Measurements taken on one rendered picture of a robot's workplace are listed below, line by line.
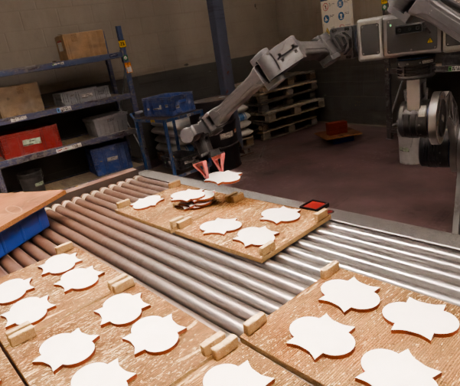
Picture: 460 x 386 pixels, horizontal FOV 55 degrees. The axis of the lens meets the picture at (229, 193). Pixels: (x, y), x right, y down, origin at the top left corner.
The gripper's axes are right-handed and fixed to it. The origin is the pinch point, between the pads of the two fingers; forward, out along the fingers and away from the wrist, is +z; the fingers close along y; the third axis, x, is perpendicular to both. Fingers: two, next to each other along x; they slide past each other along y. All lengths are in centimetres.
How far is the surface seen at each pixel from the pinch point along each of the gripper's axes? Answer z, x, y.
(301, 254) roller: 28, 46, 16
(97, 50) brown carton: -167, -354, -170
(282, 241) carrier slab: 23.7, 39.6, 15.2
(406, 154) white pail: 67, -108, -334
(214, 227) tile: 15.5, 15.4, 19.6
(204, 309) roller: 27, 43, 50
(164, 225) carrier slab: 10.5, -4.8, 25.7
